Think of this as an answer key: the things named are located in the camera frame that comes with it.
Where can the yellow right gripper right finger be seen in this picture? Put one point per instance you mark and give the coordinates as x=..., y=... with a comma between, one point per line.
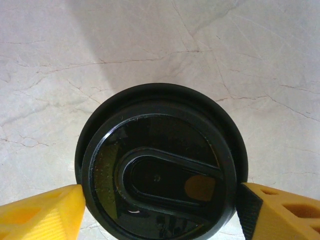
x=287, y=217

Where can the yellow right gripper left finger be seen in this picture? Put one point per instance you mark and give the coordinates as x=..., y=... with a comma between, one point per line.
x=37, y=220

